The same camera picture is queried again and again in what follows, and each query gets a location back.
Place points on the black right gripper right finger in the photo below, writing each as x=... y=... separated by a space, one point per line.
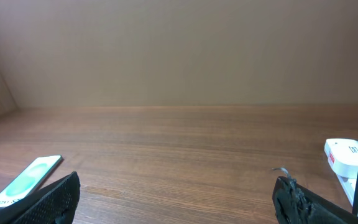
x=295 y=204

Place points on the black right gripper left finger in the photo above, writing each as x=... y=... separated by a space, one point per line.
x=53 y=204

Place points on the smartphone with teal screen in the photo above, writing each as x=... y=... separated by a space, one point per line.
x=29 y=179

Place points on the white charger plug adapter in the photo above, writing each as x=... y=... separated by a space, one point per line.
x=342 y=156

